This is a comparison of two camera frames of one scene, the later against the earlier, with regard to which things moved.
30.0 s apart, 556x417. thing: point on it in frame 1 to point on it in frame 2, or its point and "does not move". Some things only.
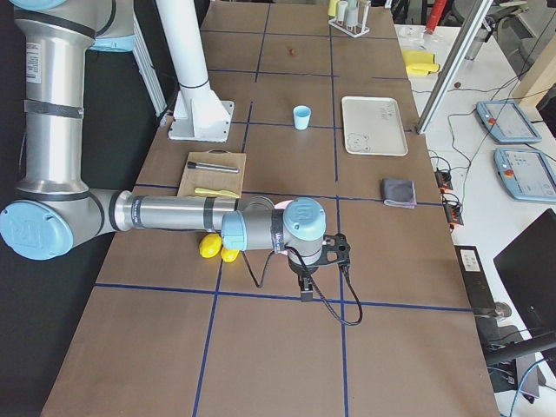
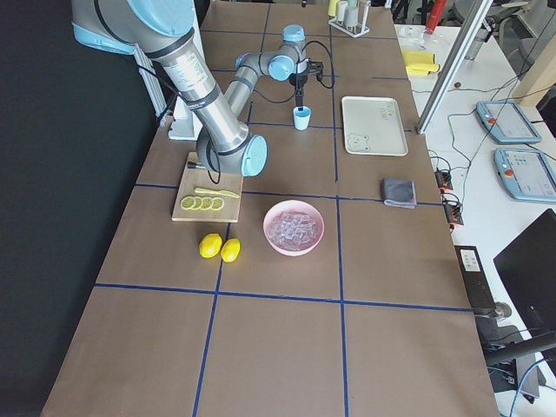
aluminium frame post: (454, 67) does not move
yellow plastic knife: (221, 192) does not move
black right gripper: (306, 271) to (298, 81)
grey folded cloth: (399, 193) does not move
